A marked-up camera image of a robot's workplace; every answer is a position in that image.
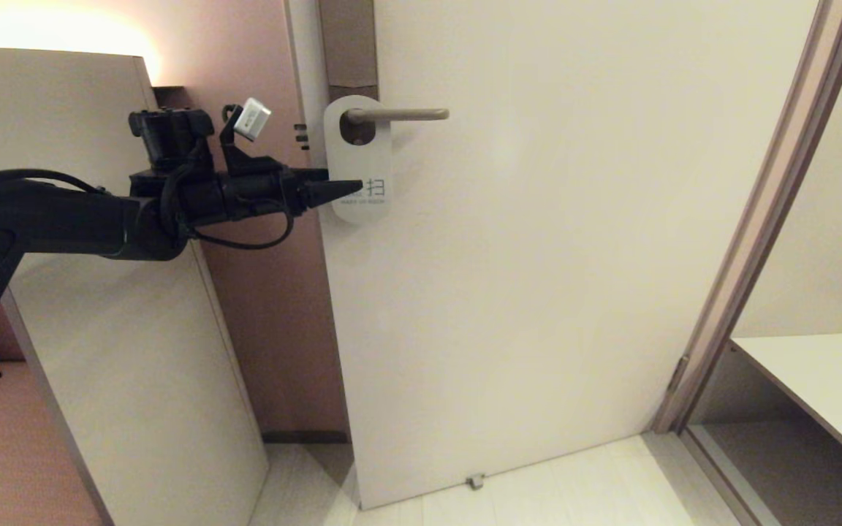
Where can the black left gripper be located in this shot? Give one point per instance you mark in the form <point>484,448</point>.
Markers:
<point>260,196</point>

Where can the blue do-not-disturb door hanger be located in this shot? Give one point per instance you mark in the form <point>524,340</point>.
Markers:
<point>359,146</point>

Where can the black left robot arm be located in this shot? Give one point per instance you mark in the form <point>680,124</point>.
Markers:
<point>48,219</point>

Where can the metal lock plate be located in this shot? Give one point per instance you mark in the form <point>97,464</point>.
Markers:
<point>348,40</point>

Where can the white door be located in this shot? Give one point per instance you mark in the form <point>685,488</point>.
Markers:
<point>538,292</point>

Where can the thick black braided sleeve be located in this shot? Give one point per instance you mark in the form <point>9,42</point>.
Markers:
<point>171,204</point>

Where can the dark skirting board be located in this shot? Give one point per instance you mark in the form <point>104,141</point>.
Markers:
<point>304,437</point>

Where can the beige upright panel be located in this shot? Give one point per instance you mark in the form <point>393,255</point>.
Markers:
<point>136,380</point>

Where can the small grey floor doorstop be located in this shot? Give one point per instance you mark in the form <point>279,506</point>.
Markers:
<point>474,481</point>

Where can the white shelf board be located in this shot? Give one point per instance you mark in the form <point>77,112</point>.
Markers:
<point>830,380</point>

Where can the black camera bracket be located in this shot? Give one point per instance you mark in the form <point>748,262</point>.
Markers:
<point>242,161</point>

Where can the beige door frame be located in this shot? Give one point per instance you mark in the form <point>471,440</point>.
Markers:
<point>757,219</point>

